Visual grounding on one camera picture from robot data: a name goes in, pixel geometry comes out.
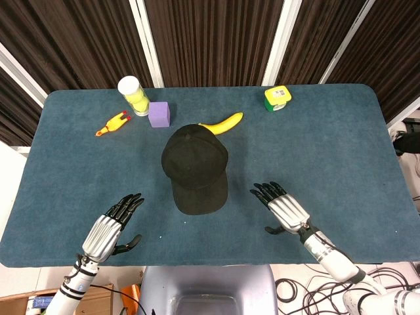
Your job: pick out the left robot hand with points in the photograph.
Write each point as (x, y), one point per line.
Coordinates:
(102, 234)

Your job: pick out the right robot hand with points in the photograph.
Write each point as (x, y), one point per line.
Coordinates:
(288, 210)

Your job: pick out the black baseball cap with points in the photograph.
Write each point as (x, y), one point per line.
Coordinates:
(196, 169)

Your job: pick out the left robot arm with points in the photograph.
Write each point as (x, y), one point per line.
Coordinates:
(70, 285)

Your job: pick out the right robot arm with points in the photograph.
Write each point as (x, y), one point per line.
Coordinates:
(348, 269)

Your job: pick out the cardboard box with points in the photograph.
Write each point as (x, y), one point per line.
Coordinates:
(95, 300)

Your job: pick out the orange object on floor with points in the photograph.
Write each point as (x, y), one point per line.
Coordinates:
(129, 295)

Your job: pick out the blue table mat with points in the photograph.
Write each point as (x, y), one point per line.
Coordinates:
(210, 203)

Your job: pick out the yellow banana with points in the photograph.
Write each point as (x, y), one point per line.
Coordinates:
(224, 123)

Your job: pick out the yellow rubber chicken toy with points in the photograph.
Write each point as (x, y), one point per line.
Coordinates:
(112, 123)

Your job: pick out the yellow green lidded container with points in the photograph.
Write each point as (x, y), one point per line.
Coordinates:
(277, 98)

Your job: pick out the grey robot torso base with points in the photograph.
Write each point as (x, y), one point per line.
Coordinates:
(206, 290)

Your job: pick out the purple cube block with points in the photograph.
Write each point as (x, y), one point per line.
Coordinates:
(159, 114)

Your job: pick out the tennis ball tube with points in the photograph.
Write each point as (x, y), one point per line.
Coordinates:
(134, 96)

